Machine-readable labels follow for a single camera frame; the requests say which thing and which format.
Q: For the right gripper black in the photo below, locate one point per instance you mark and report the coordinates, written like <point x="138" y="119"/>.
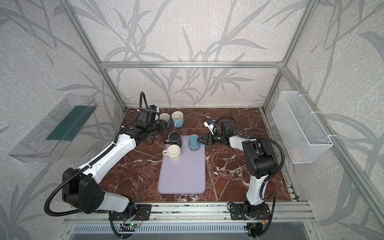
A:
<point x="207" y="140"/>

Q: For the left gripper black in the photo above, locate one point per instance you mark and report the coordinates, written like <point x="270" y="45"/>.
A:
<point x="159" y="126"/>

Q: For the lilac purple mug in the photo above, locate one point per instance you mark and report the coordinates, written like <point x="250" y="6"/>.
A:
<point x="167" y="118"/>

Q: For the light blue mug front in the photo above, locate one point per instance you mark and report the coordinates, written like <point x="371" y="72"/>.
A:
<point x="178" y="119"/>

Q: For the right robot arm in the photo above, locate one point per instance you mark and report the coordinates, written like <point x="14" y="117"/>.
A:
<point x="264" y="158"/>

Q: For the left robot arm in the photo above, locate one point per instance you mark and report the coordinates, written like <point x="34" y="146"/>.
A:
<point x="80" y="187"/>

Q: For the black mug white rim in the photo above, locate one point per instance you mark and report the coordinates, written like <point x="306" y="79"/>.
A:
<point x="174" y="138"/>

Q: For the cream white mug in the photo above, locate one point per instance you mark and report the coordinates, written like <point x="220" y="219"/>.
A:
<point x="173" y="152"/>

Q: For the lilac rectangular tray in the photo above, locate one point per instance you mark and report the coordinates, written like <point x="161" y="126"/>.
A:
<point x="186" y="176"/>

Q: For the small green circuit board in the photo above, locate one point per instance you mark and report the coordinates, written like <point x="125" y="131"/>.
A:
<point x="129" y="227"/>

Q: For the white slotted vent strip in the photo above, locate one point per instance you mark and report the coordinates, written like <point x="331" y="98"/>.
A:
<point x="162" y="228"/>

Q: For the aluminium front rail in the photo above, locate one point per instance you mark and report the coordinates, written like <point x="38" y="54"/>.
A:
<point x="217" y="212"/>

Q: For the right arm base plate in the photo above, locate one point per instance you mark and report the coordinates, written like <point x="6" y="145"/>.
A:
<point x="244" y="212"/>

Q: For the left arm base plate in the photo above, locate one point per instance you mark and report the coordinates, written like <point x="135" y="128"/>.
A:
<point x="141" y="211"/>

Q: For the white wire mesh basket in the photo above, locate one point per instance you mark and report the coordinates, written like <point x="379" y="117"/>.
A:
<point x="301" y="131"/>

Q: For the clear plastic wall bin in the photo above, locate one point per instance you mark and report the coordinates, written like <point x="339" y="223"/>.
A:
<point x="47" y="142"/>

